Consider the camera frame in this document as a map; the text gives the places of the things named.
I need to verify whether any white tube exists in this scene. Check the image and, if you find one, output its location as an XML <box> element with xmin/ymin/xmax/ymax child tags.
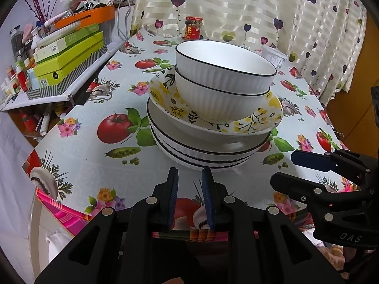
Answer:
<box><xmin>36</xmin><ymin>106</ymin><xmax>54</xmax><ymax>135</ymax></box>

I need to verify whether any dark glass jar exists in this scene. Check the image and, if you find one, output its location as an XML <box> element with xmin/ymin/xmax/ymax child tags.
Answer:
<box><xmin>10</xmin><ymin>27</ymin><xmax>26</xmax><ymax>57</ymax></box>

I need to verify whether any white spray bottle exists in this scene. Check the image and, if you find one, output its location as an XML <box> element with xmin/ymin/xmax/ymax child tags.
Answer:
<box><xmin>30</xmin><ymin>25</ymin><xmax>45</xmax><ymax>49</ymax></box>

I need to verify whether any striped box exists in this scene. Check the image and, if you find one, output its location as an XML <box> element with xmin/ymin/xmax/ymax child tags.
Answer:
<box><xmin>26</xmin><ymin>46</ymin><xmax>108</xmax><ymax>99</ymax></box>

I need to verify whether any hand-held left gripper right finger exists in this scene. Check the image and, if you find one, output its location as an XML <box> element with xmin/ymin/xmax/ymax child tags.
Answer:
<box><xmin>201</xmin><ymin>167</ymin><xmax>345</xmax><ymax>284</ymax></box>

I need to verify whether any red container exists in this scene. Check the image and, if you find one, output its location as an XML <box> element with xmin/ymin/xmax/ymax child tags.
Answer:
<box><xmin>19</xmin><ymin>111</ymin><xmax>37</xmax><ymax>132</ymax></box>

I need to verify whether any white shelf board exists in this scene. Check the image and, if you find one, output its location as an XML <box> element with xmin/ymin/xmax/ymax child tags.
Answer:
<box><xmin>0</xmin><ymin>40</ymin><xmax>126</xmax><ymax>112</ymax></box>

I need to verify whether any red-label sauce jar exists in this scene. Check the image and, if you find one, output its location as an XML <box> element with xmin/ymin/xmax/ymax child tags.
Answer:
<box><xmin>184</xmin><ymin>16</ymin><xmax>204</xmax><ymax>41</ymax></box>

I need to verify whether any cream curtain with hearts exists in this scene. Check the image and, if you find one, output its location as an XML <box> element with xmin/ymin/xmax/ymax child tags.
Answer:
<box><xmin>129</xmin><ymin>0</ymin><xmax>370</xmax><ymax>105</ymax></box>

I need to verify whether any white plastic tub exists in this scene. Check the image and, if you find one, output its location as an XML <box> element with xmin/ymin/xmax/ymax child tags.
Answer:
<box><xmin>261</xmin><ymin>45</ymin><xmax>288</xmax><ymax>67</ymax></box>

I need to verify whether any row of small bottles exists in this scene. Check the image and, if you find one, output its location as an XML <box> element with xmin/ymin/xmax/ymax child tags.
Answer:
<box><xmin>0</xmin><ymin>61</ymin><xmax>36</xmax><ymax>101</ymax></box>

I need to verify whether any wooden cabinet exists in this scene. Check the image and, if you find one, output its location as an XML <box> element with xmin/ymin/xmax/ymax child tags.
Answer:
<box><xmin>324</xmin><ymin>12</ymin><xmax>379</xmax><ymax>157</ymax></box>

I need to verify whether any vegetable print tablecloth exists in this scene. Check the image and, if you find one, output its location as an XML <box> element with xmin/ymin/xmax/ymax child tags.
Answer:
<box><xmin>22</xmin><ymin>25</ymin><xmax>360</xmax><ymax>231</ymax></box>

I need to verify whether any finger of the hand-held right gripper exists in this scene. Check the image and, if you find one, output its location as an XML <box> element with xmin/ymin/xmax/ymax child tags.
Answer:
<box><xmin>270</xmin><ymin>172</ymin><xmax>379</xmax><ymax>249</ymax></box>
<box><xmin>291</xmin><ymin>148</ymin><xmax>379</xmax><ymax>190</ymax></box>

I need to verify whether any white plate with black rim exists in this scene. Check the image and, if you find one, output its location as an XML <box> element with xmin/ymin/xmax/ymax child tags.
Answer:
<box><xmin>146</xmin><ymin>99</ymin><xmax>272</xmax><ymax>158</ymax></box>
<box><xmin>150</xmin><ymin>124</ymin><xmax>265</xmax><ymax>164</ymax></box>
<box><xmin>154</xmin><ymin>136</ymin><xmax>257</xmax><ymax>171</ymax></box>

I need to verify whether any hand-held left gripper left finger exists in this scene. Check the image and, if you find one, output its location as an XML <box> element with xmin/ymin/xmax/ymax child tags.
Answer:
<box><xmin>34</xmin><ymin>167</ymin><xmax>180</xmax><ymax>284</ymax></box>

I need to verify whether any pink striped cloth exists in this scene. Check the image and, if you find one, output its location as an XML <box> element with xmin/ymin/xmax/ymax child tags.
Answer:
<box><xmin>36</xmin><ymin>183</ymin><xmax>362</xmax><ymax>243</ymax></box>

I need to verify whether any white ribbed bowl black rim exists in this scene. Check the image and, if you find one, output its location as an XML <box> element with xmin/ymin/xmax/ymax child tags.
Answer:
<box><xmin>174</xmin><ymin>65</ymin><xmax>271</xmax><ymax>122</ymax></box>
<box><xmin>175</xmin><ymin>40</ymin><xmax>277</xmax><ymax>97</ymax></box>

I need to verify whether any yellow floral plate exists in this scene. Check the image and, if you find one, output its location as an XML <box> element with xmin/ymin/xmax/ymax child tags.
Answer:
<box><xmin>148</xmin><ymin>65</ymin><xmax>283</xmax><ymax>137</ymax></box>

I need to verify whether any lime green box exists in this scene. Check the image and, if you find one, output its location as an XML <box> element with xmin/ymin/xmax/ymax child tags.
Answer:
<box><xmin>33</xmin><ymin>32</ymin><xmax>105</xmax><ymax>87</ymax></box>

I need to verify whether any orange box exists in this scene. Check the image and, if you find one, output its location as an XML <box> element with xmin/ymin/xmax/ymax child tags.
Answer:
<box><xmin>55</xmin><ymin>6</ymin><xmax>115</xmax><ymax>31</ymax></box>

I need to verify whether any white cable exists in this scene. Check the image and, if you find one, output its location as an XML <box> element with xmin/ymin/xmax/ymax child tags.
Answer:
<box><xmin>115</xmin><ymin>0</ymin><xmax>132</xmax><ymax>40</ymax></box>

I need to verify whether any pale green flat box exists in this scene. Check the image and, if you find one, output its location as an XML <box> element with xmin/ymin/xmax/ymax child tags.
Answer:
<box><xmin>33</xmin><ymin>24</ymin><xmax>100</xmax><ymax>63</ymax></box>

